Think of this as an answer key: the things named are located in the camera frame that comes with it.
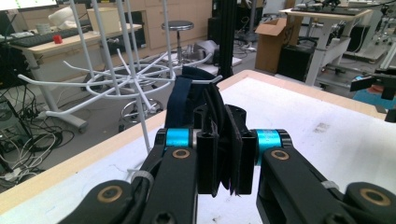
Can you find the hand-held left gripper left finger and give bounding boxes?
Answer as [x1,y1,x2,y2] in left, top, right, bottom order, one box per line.
[193,105,220,195]

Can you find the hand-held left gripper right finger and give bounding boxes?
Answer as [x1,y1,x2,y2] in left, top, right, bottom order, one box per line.
[224,104,259,196]

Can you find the navy blue bow tie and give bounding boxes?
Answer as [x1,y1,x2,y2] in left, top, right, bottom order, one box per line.
[163,64,219,129]

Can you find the white wire rack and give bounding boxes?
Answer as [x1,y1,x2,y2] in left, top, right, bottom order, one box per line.
[17,0,224,180]

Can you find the teal blue sheet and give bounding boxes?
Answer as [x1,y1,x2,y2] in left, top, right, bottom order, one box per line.
[352,88,396,110]

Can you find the white height-adjustable desk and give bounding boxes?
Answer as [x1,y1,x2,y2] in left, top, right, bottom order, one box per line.
[278,5,374,87]

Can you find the black speaker box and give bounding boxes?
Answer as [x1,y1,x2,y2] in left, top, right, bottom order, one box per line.
[276,45,316,83]

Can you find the tall cardboard box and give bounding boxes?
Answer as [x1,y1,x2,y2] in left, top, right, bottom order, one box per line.
[254,17,301,75]

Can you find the black metal column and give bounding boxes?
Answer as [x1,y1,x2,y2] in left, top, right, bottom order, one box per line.
[215,0,238,79]

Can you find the silver round stool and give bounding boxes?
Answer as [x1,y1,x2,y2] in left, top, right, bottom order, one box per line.
[161,20,195,64]

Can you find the light wooden cabinets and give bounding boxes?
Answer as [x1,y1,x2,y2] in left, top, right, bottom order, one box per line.
[123,0,217,51]

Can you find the white box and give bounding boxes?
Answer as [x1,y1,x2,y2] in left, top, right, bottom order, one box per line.
[86,7,122,35]

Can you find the white padded bag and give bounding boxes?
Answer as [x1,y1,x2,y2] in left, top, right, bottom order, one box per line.
[48,6,82,31]

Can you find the black keyboard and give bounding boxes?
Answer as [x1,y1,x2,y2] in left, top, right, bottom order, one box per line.
[9,27,92,49]

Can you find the computer monitor with white screen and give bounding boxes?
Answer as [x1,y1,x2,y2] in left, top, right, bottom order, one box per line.
[0,0,59,12]

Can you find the bundle of floor cables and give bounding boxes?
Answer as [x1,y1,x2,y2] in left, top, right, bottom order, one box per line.
[0,85,77,189]

